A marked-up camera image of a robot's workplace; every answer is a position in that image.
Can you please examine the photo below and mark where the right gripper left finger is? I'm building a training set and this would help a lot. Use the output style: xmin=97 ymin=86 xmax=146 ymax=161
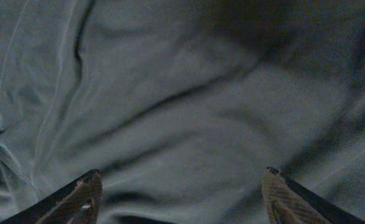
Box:
xmin=0 ymin=169 xmax=103 ymax=224

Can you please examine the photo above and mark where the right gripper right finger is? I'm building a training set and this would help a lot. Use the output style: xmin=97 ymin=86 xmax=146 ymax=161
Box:
xmin=261 ymin=167 xmax=365 ymax=224

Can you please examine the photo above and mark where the black polo shirt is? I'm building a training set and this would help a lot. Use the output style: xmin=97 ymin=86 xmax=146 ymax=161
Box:
xmin=0 ymin=0 xmax=365 ymax=223

